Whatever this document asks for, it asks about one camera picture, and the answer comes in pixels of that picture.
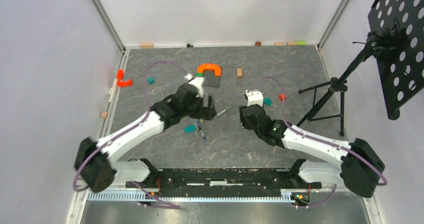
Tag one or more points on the wooden block left edge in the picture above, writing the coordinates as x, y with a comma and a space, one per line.
104, 115

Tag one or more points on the black perforated panel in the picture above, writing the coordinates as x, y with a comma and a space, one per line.
400, 53

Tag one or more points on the green highlighter pen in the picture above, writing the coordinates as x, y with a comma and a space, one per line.
224, 110

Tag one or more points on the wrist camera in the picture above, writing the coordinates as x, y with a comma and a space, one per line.
197, 82
254, 97

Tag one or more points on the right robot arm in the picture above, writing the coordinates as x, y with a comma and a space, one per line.
354, 165

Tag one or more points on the blue pen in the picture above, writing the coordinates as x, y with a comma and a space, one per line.
198, 124

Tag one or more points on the orange curved block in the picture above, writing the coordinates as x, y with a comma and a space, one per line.
124, 83

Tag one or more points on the black tripod stand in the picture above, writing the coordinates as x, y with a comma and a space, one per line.
341, 80

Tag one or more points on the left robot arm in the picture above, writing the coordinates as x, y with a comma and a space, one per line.
95, 159

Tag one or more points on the green block at wall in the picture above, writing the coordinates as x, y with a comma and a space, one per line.
301, 43

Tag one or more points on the orange arch block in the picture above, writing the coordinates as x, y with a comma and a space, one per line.
210, 67

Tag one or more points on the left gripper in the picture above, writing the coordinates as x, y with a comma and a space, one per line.
206, 112

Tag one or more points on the small teal cube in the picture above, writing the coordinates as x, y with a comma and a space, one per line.
150, 80

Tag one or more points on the dark grey lego baseplate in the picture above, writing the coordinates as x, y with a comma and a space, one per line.
210, 79

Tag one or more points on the wooden block at wall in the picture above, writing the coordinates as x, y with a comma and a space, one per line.
146, 45

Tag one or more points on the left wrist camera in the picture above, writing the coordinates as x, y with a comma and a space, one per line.
197, 82

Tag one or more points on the red cube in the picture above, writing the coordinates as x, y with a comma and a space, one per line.
282, 97

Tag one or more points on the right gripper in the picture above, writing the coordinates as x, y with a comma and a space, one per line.
243, 121

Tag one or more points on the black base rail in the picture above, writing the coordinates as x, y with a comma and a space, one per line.
234, 182

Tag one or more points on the teal half-round block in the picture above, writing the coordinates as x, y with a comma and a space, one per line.
267, 101

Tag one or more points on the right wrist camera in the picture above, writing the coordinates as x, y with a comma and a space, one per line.
254, 97

